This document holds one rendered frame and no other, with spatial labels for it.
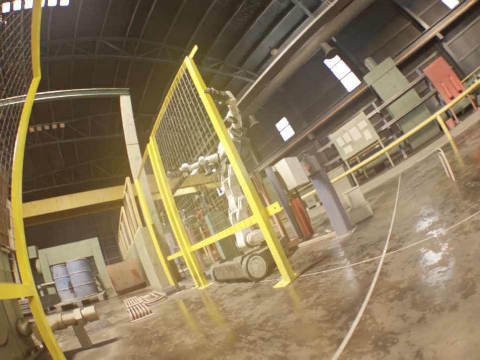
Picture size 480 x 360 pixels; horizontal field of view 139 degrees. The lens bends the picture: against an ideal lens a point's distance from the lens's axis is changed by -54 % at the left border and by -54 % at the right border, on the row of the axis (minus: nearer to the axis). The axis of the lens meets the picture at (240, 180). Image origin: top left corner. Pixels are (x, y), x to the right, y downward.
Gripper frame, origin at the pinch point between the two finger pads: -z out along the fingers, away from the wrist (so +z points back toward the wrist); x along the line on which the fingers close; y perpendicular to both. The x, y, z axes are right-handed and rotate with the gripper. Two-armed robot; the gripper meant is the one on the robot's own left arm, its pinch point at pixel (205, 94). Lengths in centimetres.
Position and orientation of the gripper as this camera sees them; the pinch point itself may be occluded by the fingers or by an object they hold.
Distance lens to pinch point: 148.1
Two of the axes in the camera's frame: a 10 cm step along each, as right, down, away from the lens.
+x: -5.6, 4.5, 7.0
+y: -4.0, -8.8, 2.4
